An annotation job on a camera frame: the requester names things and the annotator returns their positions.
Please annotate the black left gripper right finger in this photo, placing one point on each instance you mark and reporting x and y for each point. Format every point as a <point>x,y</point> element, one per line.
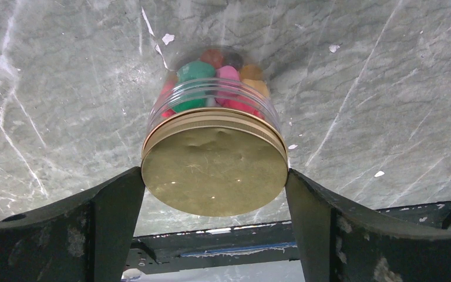
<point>339,239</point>

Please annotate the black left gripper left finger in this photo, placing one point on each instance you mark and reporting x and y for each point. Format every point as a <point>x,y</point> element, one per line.
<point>84,237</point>

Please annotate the gold round lid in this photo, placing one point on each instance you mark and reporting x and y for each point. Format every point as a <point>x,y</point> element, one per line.
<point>215,162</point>

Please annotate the clear plastic cup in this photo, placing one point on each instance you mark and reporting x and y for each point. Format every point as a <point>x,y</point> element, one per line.
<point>214,76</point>

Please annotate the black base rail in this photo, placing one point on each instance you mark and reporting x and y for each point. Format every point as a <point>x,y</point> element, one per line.
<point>237,245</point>

